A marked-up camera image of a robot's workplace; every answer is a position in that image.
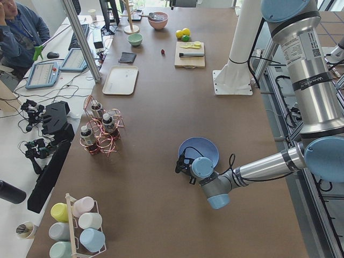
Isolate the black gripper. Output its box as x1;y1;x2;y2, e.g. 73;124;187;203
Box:
175;154;196;184

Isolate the blue round plate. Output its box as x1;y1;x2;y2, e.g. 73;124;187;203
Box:
178;137;219;167

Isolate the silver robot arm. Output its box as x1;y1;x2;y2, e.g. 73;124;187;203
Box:
175;1;343;209

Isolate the tea bottle back left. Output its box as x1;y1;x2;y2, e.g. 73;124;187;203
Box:
102;113;119;140

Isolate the tea bottle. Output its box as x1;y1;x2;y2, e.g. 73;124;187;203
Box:
91;99;104;119
102;113;119;140
80;125;99;155

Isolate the white cup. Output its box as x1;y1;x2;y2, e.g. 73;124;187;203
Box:
78;212;103;230

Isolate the pink cup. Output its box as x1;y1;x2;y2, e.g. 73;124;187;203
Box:
71;196;95;218

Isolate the blue cup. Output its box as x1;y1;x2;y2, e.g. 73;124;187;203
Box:
80;228;105;253

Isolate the tea bottle front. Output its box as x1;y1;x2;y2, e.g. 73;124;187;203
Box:
80;125;99;155

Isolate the wooden cutting board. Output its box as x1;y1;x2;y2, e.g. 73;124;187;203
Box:
174;41;205;68

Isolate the tea bottle back right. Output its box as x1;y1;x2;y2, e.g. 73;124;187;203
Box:
91;99;104;119

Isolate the cream rabbit tray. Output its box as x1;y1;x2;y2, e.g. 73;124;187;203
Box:
102;66;139;95

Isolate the steel muddler black tip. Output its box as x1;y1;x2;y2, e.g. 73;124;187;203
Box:
178;53;205;58

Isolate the lemon slice lower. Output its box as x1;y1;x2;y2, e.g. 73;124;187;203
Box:
185;42;194;47

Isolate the yellow cup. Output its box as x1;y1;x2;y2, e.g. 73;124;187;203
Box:
51;203;68;223

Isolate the grey folded cloth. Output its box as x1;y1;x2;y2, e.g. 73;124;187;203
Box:
118;52;137;63

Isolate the green lime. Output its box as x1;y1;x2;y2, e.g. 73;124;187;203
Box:
181;35;190;42

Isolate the grey cup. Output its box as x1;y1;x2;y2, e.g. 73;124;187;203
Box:
48;222;70;241

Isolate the yellow lemon lower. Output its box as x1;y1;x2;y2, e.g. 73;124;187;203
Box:
175;30;184;39

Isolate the yellow lemon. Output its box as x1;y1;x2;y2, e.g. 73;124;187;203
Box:
182;28;191;36
175;30;184;39

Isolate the yellow lemon upper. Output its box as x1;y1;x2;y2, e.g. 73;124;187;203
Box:
182;28;191;36

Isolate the pale green cup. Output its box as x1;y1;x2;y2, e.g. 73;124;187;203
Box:
49;241;72;258

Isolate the green bowl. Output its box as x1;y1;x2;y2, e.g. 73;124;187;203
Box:
127;33;143;46

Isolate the wooden cup tree stand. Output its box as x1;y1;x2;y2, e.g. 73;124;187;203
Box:
121;0;140;35

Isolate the pink ice bowl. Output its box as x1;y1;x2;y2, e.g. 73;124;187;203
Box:
148;12;168;30

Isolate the blue teach pendant far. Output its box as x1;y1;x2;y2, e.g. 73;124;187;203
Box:
60;48;87;73

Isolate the blue teach pendant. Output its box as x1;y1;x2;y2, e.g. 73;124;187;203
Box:
60;48;87;73
25;62;59;89

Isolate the paper cup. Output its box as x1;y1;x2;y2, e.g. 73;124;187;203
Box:
16;221;38;239

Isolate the black keyboard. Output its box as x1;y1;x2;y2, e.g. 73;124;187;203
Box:
68;23;90;52

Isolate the blue teach pendant near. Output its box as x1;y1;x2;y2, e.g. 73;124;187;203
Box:
25;62;59;89

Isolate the black thermos bottle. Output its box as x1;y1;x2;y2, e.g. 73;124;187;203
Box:
1;180;26;204

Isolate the black computer mouse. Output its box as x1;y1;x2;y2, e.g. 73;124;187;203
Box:
47;52;60;59

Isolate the seated person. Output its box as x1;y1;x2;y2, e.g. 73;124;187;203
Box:
1;1;50;80

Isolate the copper wire bottle rack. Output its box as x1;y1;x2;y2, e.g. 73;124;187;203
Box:
80;95;125;156

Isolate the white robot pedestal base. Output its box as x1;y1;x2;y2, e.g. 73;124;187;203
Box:
213;0;262;96

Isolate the aluminium frame post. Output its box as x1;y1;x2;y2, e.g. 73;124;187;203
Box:
61;0;101;83

